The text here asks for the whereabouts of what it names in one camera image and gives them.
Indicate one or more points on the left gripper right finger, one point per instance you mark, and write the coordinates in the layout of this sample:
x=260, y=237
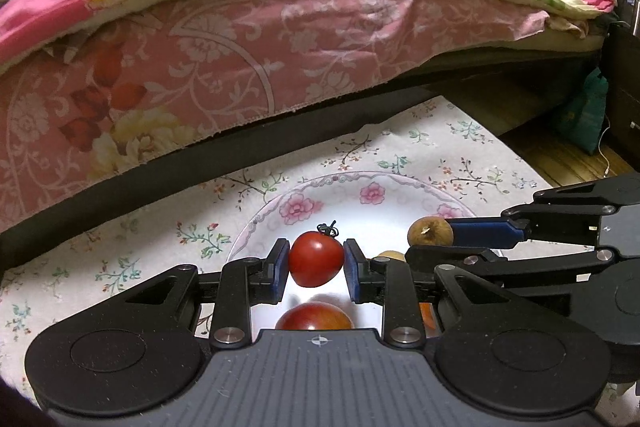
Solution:
x=388, y=283

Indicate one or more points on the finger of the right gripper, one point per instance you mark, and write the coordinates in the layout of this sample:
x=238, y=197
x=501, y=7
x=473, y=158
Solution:
x=478, y=261
x=491, y=232

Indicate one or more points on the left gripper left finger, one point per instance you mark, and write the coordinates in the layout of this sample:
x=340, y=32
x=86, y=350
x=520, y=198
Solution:
x=238, y=287

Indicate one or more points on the brown longan fruit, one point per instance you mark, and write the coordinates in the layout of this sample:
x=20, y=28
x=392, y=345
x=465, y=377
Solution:
x=430, y=231

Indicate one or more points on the tan longan fruit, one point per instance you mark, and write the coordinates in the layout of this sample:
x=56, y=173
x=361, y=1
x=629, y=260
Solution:
x=396, y=255

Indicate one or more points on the large red tomato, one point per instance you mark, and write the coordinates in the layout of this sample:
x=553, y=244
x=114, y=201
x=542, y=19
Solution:
x=314, y=316

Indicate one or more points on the red cherry tomato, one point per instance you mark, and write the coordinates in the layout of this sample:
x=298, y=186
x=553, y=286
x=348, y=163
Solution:
x=316, y=256

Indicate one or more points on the large orange mandarin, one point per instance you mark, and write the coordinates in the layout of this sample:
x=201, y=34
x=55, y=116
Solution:
x=427, y=316

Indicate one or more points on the floral tablecloth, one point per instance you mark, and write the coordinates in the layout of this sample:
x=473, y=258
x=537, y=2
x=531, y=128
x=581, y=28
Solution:
x=432, y=159

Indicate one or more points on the green bag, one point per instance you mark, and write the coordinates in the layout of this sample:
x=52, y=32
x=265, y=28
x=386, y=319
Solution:
x=583, y=122

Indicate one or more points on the pink floral bed sheet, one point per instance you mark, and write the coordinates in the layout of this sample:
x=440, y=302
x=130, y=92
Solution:
x=79, y=109

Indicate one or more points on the dark bed frame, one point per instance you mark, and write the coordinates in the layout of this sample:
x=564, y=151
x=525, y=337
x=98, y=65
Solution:
x=465, y=73

